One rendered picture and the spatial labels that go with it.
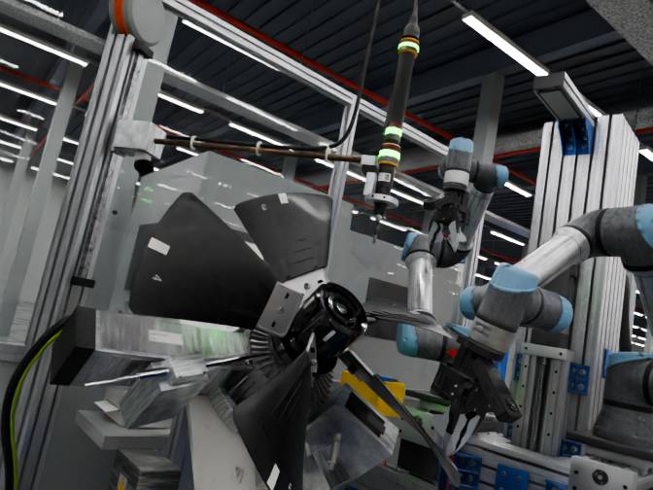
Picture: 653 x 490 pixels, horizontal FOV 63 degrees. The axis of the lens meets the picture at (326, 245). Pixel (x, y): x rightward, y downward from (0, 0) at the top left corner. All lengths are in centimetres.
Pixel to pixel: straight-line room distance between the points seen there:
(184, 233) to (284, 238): 28
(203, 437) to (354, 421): 28
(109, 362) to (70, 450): 72
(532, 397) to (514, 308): 83
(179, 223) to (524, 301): 61
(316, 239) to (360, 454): 44
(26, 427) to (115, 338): 54
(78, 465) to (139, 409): 72
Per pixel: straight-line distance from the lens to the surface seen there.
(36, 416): 143
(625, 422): 159
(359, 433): 110
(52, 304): 139
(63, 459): 163
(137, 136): 136
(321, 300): 95
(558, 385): 175
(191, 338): 97
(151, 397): 90
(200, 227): 93
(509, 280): 98
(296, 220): 116
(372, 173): 112
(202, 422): 105
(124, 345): 91
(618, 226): 136
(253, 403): 75
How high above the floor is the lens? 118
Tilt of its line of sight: 9 degrees up
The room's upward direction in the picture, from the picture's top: 11 degrees clockwise
